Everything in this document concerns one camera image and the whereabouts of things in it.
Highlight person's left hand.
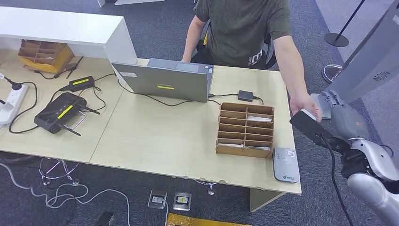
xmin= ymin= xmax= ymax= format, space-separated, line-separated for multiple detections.
xmin=289 ymin=93 xmax=322 ymax=122

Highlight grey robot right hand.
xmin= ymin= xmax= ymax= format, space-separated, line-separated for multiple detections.
xmin=321 ymin=90 xmax=370 ymax=143

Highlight grey card reader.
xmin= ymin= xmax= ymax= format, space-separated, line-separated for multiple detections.
xmin=272 ymin=147 xmax=301 ymax=184

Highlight wooden card organiser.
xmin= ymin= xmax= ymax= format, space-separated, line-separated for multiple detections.
xmin=215 ymin=102 xmax=275 ymax=159

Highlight person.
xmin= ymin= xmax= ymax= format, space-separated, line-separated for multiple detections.
xmin=181 ymin=0 xmax=322 ymax=122

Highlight small black adapter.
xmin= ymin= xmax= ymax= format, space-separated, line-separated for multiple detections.
xmin=238 ymin=90 xmax=255 ymax=103

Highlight grey kiosk stand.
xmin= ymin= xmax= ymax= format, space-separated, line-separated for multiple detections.
xmin=310 ymin=0 xmax=399 ymax=121

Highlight beige table leg panel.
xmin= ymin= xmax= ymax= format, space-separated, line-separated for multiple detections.
xmin=249 ymin=188 xmax=286 ymax=213

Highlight chrome table foot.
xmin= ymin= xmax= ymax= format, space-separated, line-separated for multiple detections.
xmin=193 ymin=179 xmax=219 ymax=196

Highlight grey laptop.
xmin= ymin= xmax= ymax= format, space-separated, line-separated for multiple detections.
xmin=111 ymin=58 xmax=215 ymax=103

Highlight steel floor socket yellow label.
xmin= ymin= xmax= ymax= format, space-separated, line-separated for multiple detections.
xmin=172 ymin=192 xmax=192 ymax=212

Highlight white board furniture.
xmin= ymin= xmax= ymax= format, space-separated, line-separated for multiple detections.
xmin=96 ymin=0 xmax=166 ymax=8

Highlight black adapter yellow label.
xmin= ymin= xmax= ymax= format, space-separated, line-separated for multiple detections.
xmin=59 ymin=75 xmax=96 ymax=93

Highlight black floor object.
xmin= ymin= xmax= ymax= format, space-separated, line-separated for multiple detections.
xmin=95 ymin=211 xmax=115 ymax=226

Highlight yellow box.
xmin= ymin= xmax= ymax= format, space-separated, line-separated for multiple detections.
xmin=19 ymin=45 xmax=75 ymax=74

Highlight black router with antennas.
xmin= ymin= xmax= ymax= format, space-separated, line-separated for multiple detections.
xmin=33 ymin=92 xmax=101 ymax=137

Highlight white counter shelf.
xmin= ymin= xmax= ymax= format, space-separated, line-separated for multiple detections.
xmin=0 ymin=6 xmax=138 ymax=65

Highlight small wooden organiser box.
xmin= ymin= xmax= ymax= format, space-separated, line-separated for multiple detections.
xmin=17 ymin=39 xmax=68 ymax=65

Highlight white power strip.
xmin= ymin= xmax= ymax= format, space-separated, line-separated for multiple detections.
xmin=0 ymin=83 xmax=30 ymax=127

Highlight white plug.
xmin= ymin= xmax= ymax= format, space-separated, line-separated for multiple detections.
xmin=0 ymin=99 xmax=14 ymax=112

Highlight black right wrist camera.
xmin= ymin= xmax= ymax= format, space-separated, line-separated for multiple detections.
xmin=290 ymin=109 xmax=343 ymax=152

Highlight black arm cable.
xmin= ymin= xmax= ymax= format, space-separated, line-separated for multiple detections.
xmin=316 ymin=134 xmax=354 ymax=226

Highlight black stanchion post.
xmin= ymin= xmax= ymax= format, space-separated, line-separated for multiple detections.
xmin=323 ymin=0 xmax=366 ymax=48

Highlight thin black adapter cable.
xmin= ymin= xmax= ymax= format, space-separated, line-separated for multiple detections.
xmin=208 ymin=93 xmax=264 ymax=106

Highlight long white looped cable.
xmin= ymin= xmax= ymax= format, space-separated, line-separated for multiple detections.
xmin=0 ymin=162 xmax=132 ymax=226

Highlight chrome ring stand base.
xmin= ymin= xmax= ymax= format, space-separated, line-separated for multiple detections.
xmin=38 ymin=157 xmax=80 ymax=187

